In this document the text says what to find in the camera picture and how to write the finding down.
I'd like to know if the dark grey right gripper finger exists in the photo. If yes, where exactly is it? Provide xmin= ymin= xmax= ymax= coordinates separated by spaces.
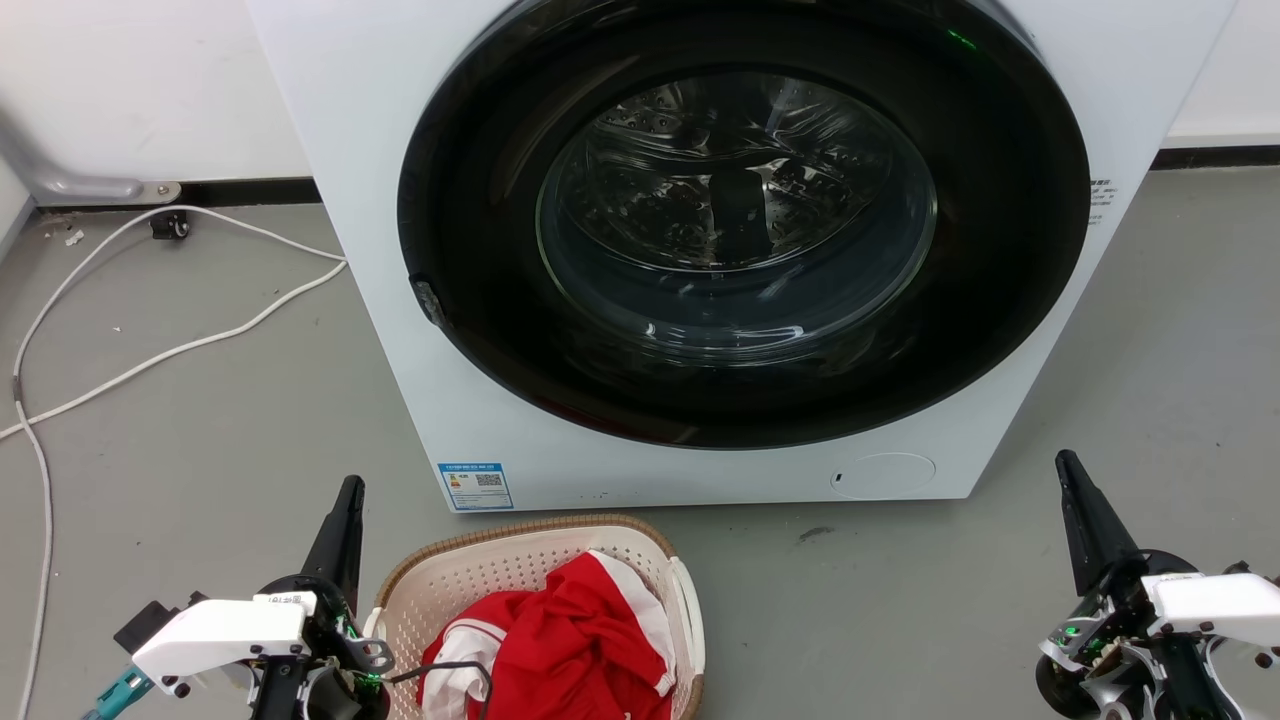
xmin=1054 ymin=449 xmax=1142 ymax=598

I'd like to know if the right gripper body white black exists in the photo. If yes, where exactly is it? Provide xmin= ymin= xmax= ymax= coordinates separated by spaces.
xmin=1034 ymin=549 xmax=1280 ymax=720

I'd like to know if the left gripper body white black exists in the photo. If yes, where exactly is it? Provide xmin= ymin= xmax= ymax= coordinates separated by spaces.
xmin=114 ymin=575 xmax=393 ymax=720

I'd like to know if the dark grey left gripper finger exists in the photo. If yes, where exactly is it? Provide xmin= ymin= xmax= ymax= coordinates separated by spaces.
xmin=300 ymin=475 xmax=367 ymax=613

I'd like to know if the beige plastic laundry basket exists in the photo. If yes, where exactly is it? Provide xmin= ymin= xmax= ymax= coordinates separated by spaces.
xmin=364 ymin=514 xmax=706 ymax=720

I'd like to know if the blue energy label sticker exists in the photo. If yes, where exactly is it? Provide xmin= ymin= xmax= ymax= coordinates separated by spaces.
xmin=438 ymin=462 xmax=515 ymax=512

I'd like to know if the white front-load washing machine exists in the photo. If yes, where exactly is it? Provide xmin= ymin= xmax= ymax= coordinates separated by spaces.
xmin=245 ymin=0 xmax=1241 ymax=514

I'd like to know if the round white filter cover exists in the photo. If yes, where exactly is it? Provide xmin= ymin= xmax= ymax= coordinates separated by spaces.
xmin=829 ymin=452 xmax=938 ymax=501

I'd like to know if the red and white garment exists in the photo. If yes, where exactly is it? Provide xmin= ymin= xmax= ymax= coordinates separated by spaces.
xmin=417 ymin=550 xmax=677 ymax=720

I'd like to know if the round black washer door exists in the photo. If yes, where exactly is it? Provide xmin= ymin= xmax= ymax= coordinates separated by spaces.
xmin=397 ymin=0 xmax=1092 ymax=450

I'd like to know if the teal cable connector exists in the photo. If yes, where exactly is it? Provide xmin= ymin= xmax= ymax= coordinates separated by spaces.
xmin=82 ymin=668 xmax=155 ymax=720

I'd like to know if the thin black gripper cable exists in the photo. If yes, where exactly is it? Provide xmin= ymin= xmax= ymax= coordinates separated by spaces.
xmin=386 ymin=660 xmax=495 ymax=713

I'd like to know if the long white floor cable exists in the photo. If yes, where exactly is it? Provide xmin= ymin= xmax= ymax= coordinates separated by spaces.
xmin=10 ymin=204 xmax=348 ymax=720

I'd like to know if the grey wall pipe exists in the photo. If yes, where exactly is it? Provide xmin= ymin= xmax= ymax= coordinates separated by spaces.
xmin=0 ymin=108 xmax=183 ymax=207

